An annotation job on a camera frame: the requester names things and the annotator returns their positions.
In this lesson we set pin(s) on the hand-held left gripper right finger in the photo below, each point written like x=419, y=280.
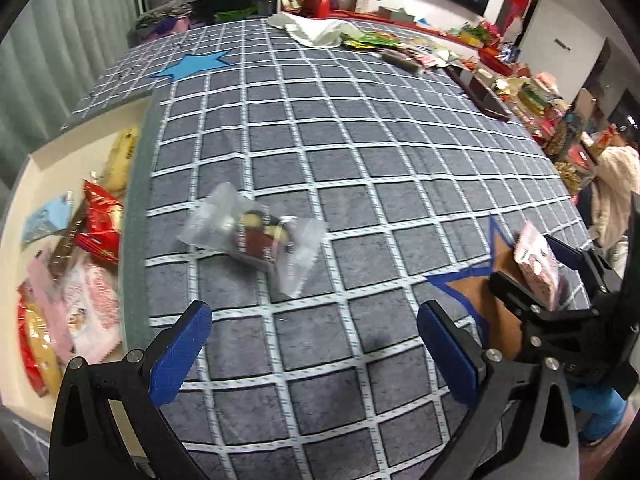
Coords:
x=447, y=355

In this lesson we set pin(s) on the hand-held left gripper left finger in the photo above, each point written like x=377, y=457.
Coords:
x=182, y=355

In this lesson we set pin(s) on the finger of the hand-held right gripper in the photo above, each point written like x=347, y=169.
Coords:
x=525, y=307
x=592, y=270

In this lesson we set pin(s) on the pink cartoon snack packet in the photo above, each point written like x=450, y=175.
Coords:
x=537, y=265

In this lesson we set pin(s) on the white and pink snack packet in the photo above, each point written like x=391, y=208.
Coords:
x=92, y=305

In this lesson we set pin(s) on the clear plastic snack packet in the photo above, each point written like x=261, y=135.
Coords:
x=250, y=240

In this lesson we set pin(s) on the plain pink snack packet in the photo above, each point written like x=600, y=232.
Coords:
x=47, y=290

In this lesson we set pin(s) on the brown snack bar packet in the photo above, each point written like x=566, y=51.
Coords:
x=65, y=245

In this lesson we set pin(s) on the light blue snack packet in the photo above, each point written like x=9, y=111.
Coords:
x=45, y=220

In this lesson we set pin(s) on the pale yellow snack packet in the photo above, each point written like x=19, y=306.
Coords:
x=122, y=160

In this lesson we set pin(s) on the cream cardboard box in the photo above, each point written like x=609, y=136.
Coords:
x=65, y=170

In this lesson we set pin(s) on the person's blue trouser leg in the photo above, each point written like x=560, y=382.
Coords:
x=600, y=410

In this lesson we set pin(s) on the pile of colourful snack packets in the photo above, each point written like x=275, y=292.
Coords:
x=550, y=120

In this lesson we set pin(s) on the dark red long box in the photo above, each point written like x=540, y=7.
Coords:
x=477, y=92

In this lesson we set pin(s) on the grey checked blanket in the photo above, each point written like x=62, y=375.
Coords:
x=350, y=160

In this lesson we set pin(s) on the red tray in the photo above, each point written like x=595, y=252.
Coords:
x=495, y=62

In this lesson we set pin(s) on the dark long snack bar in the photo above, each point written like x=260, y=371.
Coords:
x=402, y=62

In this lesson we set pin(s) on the green snack packets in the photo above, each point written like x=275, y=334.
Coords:
x=372, y=40

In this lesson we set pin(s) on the grey curtain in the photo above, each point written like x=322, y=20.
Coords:
x=55, y=60

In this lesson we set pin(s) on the patterned hat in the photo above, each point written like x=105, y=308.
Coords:
x=165, y=15

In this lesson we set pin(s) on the crumpled white cloth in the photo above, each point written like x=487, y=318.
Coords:
x=315, y=30

